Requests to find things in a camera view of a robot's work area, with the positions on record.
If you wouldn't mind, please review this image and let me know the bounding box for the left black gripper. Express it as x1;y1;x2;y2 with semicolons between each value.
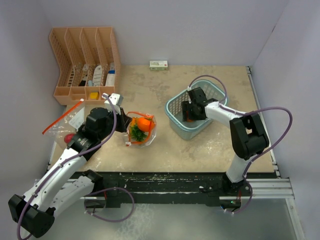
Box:
98;106;132;140

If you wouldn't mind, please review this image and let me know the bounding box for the orange peeled fruit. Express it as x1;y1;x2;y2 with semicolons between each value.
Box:
129;117;147;142

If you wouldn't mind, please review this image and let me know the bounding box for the clear orange-zip bag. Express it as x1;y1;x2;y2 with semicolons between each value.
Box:
42;98;85;149

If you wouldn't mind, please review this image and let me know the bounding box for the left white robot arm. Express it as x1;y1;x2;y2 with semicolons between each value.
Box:
8;106;131;240

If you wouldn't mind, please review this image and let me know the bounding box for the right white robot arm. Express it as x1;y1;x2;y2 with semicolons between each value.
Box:
181;87;270;196

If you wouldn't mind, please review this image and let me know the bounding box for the blue plastic basket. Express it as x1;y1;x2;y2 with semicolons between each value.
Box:
164;79;228;140

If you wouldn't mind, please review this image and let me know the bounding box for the yellow sponge block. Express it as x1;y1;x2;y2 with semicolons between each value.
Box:
89;92;100;100

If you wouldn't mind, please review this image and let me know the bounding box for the white blue bottle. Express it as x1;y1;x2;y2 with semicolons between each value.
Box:
104;62;116;87

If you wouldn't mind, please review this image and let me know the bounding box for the white pack in organizer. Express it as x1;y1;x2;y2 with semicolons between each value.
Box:
92;65;103;86

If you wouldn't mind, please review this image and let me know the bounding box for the small green white box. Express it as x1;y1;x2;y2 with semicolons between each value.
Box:
149;60;168;71

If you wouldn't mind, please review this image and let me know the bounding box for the orange file organizer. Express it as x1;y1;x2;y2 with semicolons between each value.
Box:
49;26;122;106

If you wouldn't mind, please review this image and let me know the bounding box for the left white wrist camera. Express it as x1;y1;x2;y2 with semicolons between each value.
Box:
102;93;124;112

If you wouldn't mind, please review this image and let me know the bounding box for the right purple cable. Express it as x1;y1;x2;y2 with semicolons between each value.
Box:
187;74;294;216

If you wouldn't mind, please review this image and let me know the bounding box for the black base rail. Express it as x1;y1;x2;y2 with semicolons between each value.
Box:
85;171;253;208

